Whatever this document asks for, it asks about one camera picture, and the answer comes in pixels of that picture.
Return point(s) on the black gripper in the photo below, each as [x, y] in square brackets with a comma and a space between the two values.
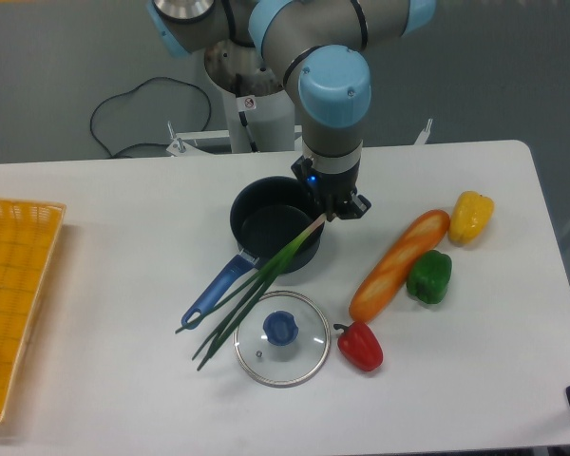
[334, 194]

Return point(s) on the green bell pepper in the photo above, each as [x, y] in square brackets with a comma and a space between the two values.
[429, 277]

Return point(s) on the red bell pepper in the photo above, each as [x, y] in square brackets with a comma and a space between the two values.
[358, 344]

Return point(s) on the glass lid with blue knob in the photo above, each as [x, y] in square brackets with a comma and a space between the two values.
[283, 341]

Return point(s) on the green onion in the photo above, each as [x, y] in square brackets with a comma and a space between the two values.
[253, 288]

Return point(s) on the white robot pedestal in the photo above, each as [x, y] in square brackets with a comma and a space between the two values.
[259, 113]

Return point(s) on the yellow woven basket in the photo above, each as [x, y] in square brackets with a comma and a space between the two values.
[29, 231]

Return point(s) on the toy baguette bread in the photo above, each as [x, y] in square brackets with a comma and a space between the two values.
[387, 277]

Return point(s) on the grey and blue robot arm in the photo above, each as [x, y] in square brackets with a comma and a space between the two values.
[314, 50]

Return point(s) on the dark pot with blue handle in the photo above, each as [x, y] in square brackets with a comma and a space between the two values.
[265, 216]

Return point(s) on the yellow bell pepper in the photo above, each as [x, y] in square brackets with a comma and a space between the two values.
[471, 213]

